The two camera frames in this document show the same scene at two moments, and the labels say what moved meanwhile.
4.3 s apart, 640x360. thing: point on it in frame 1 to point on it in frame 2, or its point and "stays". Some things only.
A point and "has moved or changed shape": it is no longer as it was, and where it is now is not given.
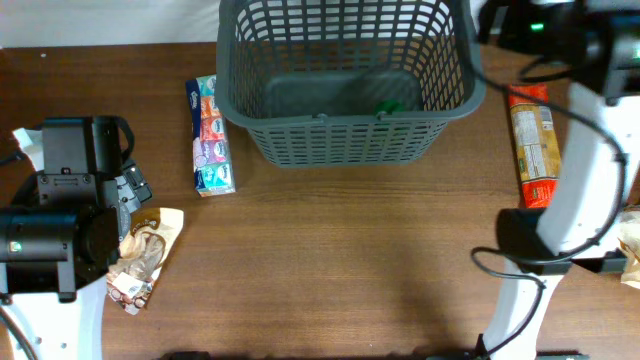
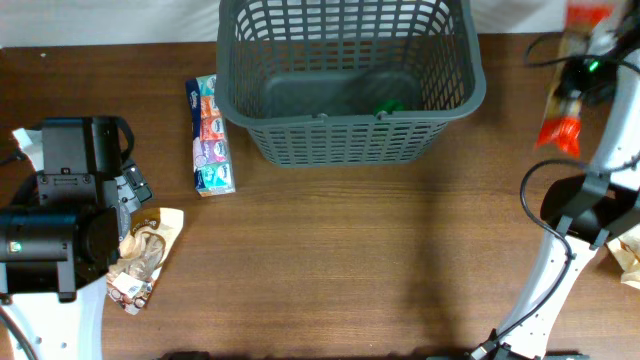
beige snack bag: x=629 y=241 stays
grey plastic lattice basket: x=347 y=83 stays
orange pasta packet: x=536 y=145 has moved or changed shape
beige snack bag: x=146 y=244 stays
